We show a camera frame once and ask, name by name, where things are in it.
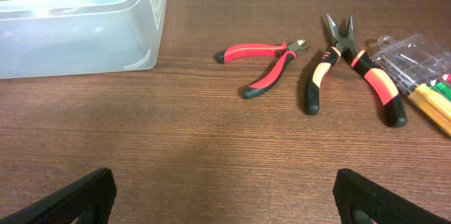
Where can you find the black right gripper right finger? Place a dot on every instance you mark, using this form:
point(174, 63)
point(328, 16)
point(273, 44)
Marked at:
point(360, 200)

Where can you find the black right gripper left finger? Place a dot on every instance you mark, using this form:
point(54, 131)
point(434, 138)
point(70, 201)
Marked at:
point(87, 200)

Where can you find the orange black needle-nose pliers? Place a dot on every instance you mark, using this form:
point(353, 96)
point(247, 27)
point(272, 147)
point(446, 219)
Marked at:
point(360, 62)

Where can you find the clear screwdriver set case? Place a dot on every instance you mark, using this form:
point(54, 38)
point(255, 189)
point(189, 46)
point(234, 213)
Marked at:
point(420, 68)

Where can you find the red black diagonal cutters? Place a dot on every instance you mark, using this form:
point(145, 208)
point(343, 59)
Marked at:
point(276, 56)

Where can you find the clear plastic container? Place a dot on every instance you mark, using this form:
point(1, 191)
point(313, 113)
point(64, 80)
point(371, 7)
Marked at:
point(41, 38)

